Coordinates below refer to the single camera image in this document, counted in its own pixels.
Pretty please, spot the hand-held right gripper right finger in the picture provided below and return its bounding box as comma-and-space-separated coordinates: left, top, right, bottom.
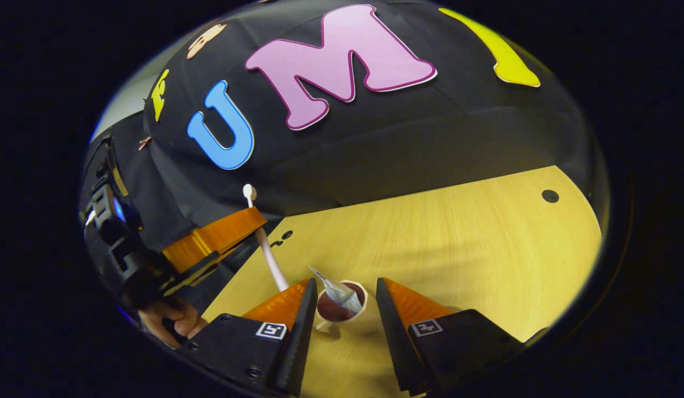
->
375, 277, 525, 396

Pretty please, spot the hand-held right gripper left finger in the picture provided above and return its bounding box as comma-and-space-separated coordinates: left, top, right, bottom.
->
190, 278, 318, 397

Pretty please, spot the beige cup with wooden handle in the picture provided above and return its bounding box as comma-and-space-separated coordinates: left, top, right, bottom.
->
315, 280, 375, 333

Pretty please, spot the white toothpaste tube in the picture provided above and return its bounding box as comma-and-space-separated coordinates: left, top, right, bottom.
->
309, 266, 364, 318

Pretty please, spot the yellow wooden desktop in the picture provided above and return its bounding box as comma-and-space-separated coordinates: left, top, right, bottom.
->
201, 165, 603, 398

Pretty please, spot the black backdrop cloth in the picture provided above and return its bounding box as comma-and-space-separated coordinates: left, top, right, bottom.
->
87, 0, 610, 310

